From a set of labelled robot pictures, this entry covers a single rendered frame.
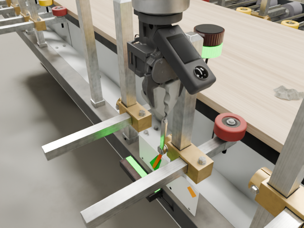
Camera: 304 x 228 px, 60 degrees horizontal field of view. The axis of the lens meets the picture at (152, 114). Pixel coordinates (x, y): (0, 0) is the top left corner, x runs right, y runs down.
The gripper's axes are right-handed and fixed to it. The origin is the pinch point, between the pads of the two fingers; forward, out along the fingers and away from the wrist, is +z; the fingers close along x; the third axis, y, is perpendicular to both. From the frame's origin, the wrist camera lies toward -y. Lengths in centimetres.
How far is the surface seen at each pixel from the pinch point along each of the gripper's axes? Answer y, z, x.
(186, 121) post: 1.0, 5.4, -7.2
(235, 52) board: 27, 11, -56
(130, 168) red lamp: 16.2, 30.8, -0.1
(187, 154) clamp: -1.2, 13.9, -6.5
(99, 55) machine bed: 92, 29, -28
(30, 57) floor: 280, 102, -24
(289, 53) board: 14, 11, -73
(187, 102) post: 1.0, 0.0, -6.8
